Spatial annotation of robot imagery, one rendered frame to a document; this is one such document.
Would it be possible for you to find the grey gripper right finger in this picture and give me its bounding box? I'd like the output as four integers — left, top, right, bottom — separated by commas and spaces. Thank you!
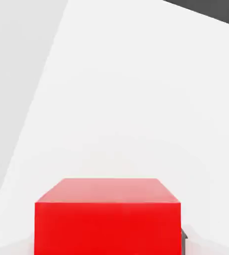
181, 225, 229, 255

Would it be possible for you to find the small red cube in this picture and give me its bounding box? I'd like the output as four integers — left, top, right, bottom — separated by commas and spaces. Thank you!
34, 178, 182, 255

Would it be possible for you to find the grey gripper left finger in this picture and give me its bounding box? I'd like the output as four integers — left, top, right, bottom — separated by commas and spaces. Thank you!
0, 232, 35, 255

